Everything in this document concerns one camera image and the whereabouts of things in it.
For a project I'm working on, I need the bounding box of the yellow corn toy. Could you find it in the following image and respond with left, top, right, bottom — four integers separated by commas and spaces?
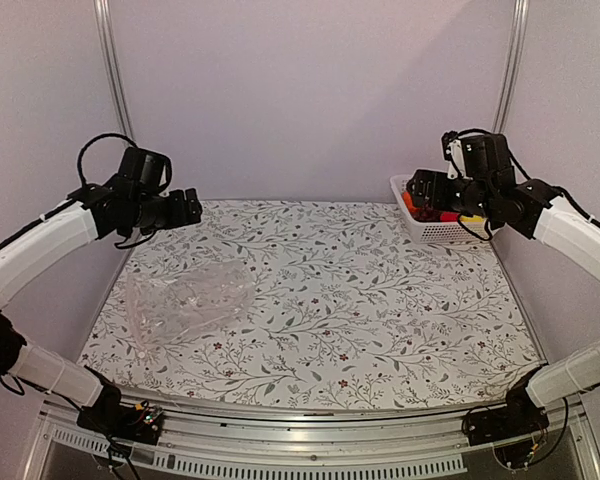
458, 215, 485, 223

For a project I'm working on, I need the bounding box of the white plastic basket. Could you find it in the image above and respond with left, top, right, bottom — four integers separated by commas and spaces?
389, 175, 488, 244

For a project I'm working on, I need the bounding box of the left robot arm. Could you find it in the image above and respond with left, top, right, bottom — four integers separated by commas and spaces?
0, 175, 202, 434

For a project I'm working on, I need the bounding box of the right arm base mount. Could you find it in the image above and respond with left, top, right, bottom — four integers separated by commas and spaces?
461, 405, 550, 470

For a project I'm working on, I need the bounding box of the left aluminium post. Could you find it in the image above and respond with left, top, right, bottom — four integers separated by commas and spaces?
93, 0, 134, 138

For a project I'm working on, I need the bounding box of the aluminium front rail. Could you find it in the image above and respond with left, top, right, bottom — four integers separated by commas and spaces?
20, 387, 600, 479

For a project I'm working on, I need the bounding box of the red pepper toy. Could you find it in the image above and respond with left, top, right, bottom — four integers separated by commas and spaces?
439, 212, 460, 223

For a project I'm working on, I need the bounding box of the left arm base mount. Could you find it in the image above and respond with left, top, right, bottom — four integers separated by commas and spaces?
77, 396, 164, 445

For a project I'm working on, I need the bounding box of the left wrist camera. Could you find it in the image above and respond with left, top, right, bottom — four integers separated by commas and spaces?
118, 146, 173, 194

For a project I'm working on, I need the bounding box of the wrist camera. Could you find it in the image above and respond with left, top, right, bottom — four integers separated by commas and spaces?
441, 129, 515, 182
118, 146, 173, 194

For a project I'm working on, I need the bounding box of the orange pumpkin toy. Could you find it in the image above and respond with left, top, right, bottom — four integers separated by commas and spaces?
402, 191, 418, 212

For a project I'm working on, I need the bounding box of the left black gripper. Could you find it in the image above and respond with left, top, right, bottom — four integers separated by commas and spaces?
133, 186, 202, 235

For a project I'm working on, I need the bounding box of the dark red grape bunch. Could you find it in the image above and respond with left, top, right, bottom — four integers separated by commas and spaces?
411, 207, 442, 223

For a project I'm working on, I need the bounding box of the clear zip top bag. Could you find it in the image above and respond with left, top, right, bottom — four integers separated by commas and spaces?
125, 261, 255, 352

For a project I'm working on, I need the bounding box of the floral table mat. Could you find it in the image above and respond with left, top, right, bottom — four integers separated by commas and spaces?
80, 201, 544, 410

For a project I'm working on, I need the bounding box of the right aluminium post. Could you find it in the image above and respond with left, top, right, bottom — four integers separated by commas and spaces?
492, 0, 529, 133

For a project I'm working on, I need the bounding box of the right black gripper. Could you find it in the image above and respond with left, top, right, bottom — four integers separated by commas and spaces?
406, 169, 494, 219

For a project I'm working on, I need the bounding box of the aluminium post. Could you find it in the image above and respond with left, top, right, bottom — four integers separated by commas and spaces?
492, 0, 529, 133
93, 0, 134, 138

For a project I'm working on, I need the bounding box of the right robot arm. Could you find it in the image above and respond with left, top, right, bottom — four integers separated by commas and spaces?
407, 168, 600, 436

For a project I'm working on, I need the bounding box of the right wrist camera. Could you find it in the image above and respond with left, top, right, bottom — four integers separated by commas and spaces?
441, 129, 515, 182

